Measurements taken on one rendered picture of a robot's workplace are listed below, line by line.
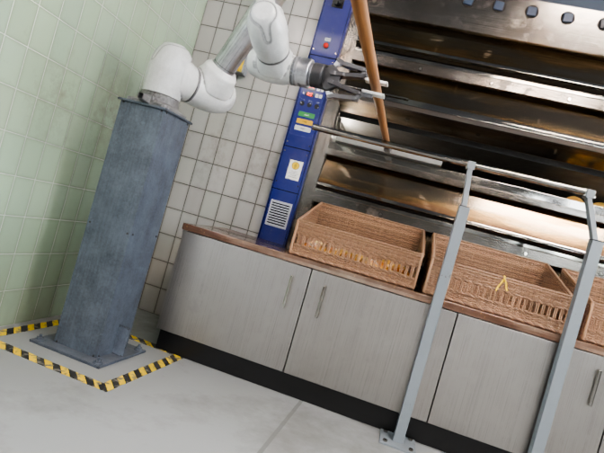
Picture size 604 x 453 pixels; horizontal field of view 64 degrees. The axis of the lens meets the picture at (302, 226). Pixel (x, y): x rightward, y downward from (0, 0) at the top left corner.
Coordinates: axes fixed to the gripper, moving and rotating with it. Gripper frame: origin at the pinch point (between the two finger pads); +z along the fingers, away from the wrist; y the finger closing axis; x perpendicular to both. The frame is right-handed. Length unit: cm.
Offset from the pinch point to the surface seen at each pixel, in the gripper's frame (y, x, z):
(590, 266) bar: 32, -48, 87
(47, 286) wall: 103, -39, -121
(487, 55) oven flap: -61, -107, 35
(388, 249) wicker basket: 46, -58, 16
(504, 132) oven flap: -21, -93, 51
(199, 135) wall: 14, -106, -104
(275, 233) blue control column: 55, -104, -45
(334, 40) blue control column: -52, -104, -43
